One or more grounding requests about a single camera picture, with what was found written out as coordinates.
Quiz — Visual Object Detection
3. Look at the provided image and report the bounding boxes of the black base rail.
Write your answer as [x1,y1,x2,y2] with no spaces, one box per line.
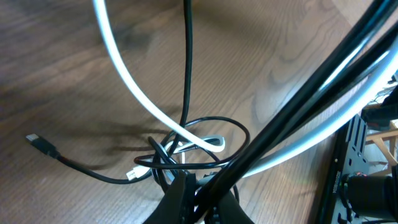
[314,115,369,224]

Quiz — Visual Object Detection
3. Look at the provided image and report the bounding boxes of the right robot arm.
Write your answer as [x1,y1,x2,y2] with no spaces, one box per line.
[340,166,397,222]

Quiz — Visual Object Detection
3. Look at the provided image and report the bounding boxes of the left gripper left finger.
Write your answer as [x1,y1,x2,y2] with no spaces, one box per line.
[144,171,197,224]

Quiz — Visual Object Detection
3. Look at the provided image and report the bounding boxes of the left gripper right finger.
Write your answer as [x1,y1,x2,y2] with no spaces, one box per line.
[204,185,254,224]

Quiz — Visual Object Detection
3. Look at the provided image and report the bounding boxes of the black usb cable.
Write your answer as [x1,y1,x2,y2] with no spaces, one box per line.
[25,0,398,224]

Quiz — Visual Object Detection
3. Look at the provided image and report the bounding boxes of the white usb cable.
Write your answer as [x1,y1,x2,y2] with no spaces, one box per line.
[92,0,398,182]

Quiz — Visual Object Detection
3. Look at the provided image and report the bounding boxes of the thin black cable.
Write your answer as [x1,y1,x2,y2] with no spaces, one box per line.
[133,116,251,203]

